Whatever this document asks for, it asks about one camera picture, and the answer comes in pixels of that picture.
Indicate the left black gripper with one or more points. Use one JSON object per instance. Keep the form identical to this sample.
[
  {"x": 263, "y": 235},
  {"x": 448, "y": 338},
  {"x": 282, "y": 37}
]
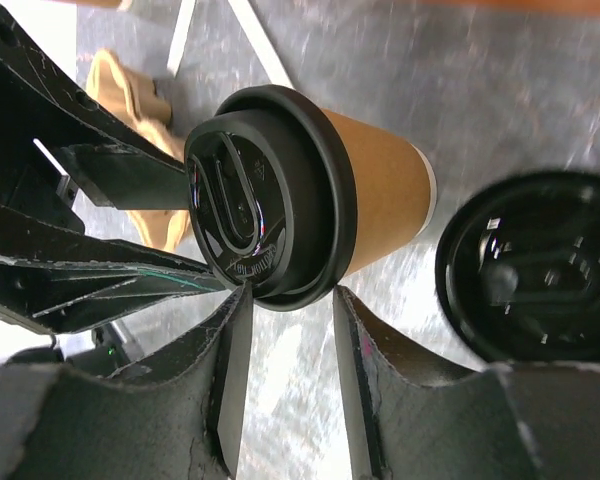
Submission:
[{"x": 54, "y": 142}]

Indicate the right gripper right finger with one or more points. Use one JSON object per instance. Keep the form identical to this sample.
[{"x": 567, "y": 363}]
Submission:
[{"x": 412, "y": 414}]

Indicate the black cup lid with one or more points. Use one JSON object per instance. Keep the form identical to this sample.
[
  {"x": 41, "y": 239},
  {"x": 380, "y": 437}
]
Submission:
[
  {"x": 517, "y": 269},
  {"x": 272, "y": 196}
]

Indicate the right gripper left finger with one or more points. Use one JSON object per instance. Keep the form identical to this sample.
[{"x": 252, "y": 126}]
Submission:
[{"x": 175, "y": 414}]

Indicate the orange compartment tray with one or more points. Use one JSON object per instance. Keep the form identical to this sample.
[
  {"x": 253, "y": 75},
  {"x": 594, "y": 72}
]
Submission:
[{"x": 570, "y": 6}]

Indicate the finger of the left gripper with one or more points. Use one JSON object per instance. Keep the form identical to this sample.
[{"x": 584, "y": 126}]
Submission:
[{"x": 56, "y": 281}]

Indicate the white straw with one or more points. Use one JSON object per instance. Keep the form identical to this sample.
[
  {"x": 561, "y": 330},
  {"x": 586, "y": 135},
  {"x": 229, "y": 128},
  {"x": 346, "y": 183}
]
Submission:
[
  {"x": 180, "y": 35},
  {"x": 260, "y": 42}
]

